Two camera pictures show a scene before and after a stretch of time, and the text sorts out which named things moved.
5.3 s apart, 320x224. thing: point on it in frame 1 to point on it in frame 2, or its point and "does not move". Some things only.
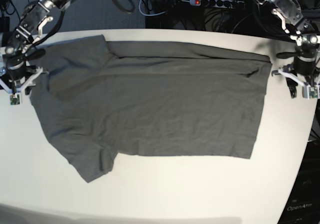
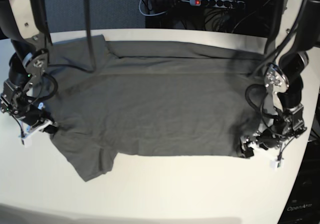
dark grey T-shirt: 97,99 does not move
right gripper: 302,70 to 268,136
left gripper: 20,76 to 34,119
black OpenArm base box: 303,205 does not move
